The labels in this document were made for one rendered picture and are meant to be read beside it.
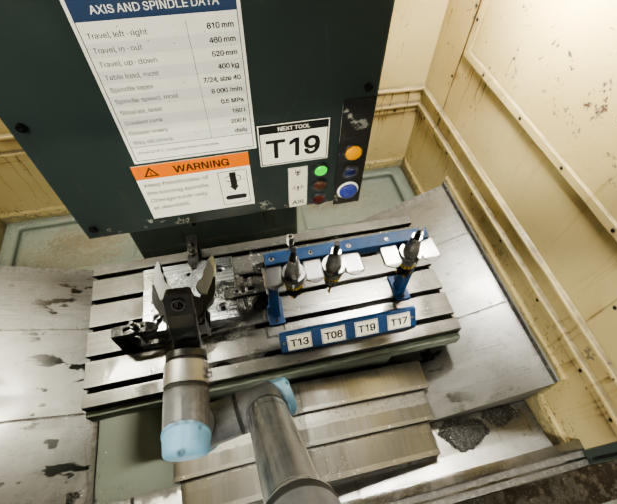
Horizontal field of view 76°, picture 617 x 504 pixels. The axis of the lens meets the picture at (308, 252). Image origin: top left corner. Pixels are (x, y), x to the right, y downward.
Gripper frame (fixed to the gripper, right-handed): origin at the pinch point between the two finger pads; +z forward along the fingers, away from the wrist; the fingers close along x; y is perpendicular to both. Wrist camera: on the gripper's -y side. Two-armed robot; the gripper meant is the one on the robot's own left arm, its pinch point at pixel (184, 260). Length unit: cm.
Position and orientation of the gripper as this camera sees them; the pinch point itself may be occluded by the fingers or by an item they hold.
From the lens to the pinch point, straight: 82.0
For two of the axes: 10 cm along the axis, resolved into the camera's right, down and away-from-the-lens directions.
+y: -0.2, 5.4, 8.4
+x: 9.9, -1.2, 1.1
